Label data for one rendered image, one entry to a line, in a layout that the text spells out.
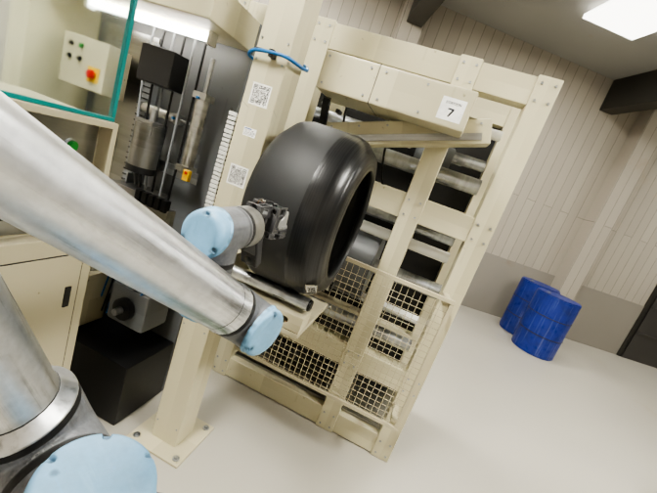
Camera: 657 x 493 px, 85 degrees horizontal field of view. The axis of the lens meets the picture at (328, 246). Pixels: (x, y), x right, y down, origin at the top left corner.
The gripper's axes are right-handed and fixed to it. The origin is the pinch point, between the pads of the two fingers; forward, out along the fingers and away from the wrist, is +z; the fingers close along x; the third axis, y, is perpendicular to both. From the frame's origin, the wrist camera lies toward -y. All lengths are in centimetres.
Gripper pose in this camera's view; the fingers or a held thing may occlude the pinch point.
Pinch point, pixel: (281, 227)
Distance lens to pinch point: 99.2
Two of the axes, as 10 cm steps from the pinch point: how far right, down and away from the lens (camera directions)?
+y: 3.3, -9.2, -2.3
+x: -9.0, -3.7, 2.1
